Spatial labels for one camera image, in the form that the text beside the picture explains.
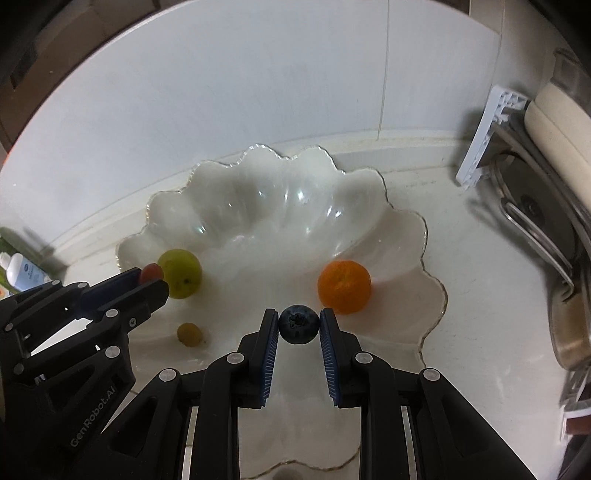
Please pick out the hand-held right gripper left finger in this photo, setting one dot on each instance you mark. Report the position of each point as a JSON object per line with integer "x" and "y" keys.
{"x": 270, "y": 360}

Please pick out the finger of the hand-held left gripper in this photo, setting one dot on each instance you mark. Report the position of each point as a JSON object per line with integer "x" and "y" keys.
{"x": 115, "y": 286}
{"x": 147, "y": 297}

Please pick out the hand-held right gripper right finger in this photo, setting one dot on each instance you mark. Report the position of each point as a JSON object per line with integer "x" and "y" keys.
{"x": 328, "y": 364}

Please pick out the small red grape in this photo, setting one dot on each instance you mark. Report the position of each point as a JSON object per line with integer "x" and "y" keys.
{"x": 151, "y": 273}

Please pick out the blueberry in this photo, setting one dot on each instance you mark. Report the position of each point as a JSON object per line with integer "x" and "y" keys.
{"x": 299, "y": 324}

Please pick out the small yellow-brown berry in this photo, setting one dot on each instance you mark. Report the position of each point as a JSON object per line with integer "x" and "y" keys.
{"x": 189, "y": 333}

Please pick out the white scalloped bowl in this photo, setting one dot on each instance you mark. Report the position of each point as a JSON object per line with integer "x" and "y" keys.
{"x": 277, "y": 221}

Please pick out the green plum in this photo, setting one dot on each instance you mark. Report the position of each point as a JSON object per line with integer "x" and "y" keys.
{"x": 181, "y": 273}

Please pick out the mandarin orange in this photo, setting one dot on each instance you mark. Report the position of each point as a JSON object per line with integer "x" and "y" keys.
{"x": 345, "y": 286}

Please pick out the white pump bottle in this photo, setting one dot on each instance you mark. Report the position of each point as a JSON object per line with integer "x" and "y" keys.
{"x": 23, "y": 272}

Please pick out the white and steel shelf rack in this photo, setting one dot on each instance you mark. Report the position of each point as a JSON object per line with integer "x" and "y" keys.
{"x": 485, "y": 138}

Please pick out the steel steamer pot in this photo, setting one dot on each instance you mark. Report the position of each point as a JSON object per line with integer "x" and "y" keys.
{"x": 572, "y": 69}

